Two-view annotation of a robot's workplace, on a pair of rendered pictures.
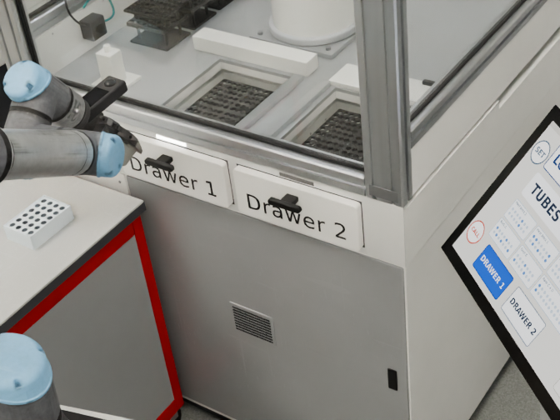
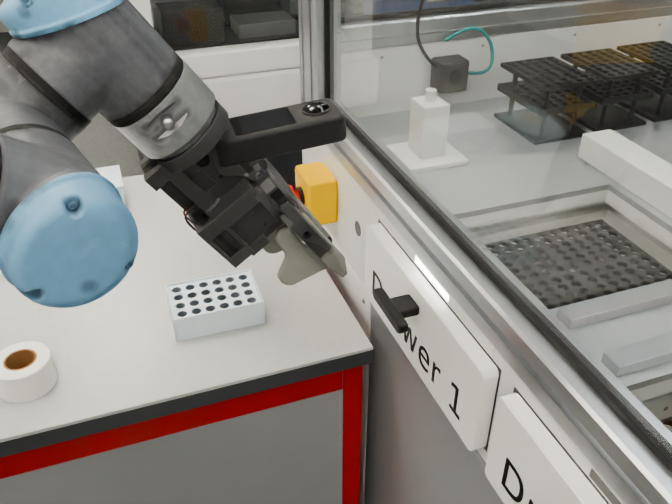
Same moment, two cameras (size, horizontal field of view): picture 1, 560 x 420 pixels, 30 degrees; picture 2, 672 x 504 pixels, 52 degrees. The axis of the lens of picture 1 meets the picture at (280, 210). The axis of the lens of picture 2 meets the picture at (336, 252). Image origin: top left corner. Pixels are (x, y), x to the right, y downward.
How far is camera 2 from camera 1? 1.48 m
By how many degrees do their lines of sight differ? 26
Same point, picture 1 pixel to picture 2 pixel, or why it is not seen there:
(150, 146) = (398, 270)
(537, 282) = not seen: outside the picture
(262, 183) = (543, 466)
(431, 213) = not seen: outside the picture
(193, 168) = (441, 347)
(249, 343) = not seen: outside the picture
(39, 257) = (170, 357)
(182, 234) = (408, 429)
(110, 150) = (38, 230)
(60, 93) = (124, 60)
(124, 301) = (293, 470)
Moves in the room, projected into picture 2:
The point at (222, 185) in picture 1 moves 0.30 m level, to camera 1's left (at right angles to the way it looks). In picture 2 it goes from (474, 410) to (233, 309)
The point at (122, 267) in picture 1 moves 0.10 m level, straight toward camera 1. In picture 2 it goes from (303, 426) to (273, 481)
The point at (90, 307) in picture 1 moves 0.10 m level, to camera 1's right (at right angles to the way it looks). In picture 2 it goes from (224, 461) to (282, 493)
